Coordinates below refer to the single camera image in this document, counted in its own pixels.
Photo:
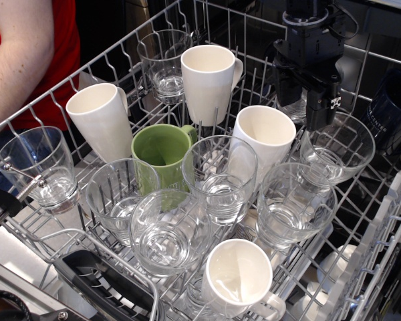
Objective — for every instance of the green ceramic mug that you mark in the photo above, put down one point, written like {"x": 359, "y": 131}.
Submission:
{"x": 163, "y": 147}

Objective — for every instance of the dark navy printed mug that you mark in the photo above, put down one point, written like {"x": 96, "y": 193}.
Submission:
{"x": 383, "y": 116}

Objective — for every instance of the tall white mug back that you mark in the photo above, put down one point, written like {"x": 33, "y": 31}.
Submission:
{"x": 210, "y": 73}

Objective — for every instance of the white mug front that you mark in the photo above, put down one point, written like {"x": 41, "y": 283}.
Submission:
{"x": 237, "y": 278}

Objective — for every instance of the white mug centre right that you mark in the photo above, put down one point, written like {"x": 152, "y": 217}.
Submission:
{"x": 268, "y": 131}

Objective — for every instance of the red shirt torso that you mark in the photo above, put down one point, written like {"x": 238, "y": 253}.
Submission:
{"x": 45, "y": 103}

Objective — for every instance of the clear glass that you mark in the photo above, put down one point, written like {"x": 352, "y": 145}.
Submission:
{"x": 42, "y": 151}
{"x": 295, "y": 202}
{"x": 170, "y": 230}
{"x": 340, "y": 150}
{"x": 221, "y": 172}
{"x": 160, "y": 53}
{"x": 297, "y": 110}
{"x": 115, "y": 189}

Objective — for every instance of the clear glass behind gripper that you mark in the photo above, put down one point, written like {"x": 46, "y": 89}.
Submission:
{"x": 297, "y": 110}

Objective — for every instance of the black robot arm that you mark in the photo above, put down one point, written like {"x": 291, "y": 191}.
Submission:
{"x": 316, "y": 7}

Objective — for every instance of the tall white mug left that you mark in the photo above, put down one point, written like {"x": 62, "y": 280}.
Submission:
{"x": 100, "y": 113}

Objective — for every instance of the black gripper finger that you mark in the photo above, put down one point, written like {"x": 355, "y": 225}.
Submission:
{"x": 323, "y": 101}
{"x": 288, "y": 84}

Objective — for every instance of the grey wire dishwasher rack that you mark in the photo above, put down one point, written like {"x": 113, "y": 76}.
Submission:
{"x": 342, "y": 270}

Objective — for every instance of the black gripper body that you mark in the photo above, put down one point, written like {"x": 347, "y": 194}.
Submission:
{"x": 308, "y": 55}

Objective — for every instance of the tall white mug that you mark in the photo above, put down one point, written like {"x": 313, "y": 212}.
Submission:
{"x": 100, "y": 113}
{"x": 210, "y": 73}

